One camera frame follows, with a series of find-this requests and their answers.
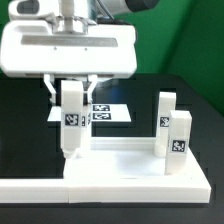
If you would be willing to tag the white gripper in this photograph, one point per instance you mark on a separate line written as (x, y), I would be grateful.
(32, 48)

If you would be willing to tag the white desk top tray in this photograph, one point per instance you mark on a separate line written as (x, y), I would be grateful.
(125, 158)

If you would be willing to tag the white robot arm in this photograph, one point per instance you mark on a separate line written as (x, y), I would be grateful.
(77, 16)

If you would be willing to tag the fiducial marker plate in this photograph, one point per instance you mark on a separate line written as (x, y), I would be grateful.
(99, 113)

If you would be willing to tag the white L-shaped corner guide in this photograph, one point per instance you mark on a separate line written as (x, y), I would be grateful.
(63, 190)

